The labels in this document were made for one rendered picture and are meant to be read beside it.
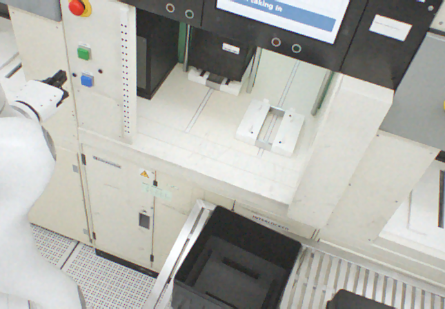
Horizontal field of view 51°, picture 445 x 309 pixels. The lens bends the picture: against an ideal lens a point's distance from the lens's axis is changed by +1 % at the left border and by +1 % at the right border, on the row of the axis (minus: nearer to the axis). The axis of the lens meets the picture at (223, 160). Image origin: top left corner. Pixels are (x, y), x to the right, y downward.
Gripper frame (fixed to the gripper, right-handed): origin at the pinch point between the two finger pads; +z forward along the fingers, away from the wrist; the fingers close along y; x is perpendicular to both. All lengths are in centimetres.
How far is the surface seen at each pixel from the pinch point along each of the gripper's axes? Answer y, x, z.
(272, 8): 50, 31, 12
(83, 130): -3.8, -33.3, 12.5
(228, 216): 54, -30, -2
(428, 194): 113, -32, 37
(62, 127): -11.9, -35.8, 12.5
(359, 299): 97, -34, -10
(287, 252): 74, -34, -4
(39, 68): -16.4, -11.8, 12.5
